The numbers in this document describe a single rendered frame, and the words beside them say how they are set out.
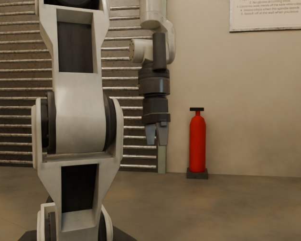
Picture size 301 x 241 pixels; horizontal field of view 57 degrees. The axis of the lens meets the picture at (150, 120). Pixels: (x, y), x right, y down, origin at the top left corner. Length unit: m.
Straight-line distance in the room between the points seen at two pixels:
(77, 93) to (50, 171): 0.18
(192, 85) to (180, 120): 0.33
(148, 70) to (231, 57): 1.87
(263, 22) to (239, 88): 0.58
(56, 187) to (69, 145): 0.10
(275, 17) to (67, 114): 2.29
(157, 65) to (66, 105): 0.26
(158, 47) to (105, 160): 0.31
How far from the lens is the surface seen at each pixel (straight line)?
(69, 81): 0.63
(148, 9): 0.81
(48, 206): 0.95
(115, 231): 1.13
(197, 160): 2.41
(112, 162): 0.66
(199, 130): 2.37
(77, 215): 0.79
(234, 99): 2.55
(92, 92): 0.63
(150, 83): 0.74
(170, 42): 0.79
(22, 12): 3.08
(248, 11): 2.66
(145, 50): 0.76
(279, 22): 2.69
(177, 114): 2.53
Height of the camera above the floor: 0.66
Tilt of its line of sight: 4 degrees down
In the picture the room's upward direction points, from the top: straight up
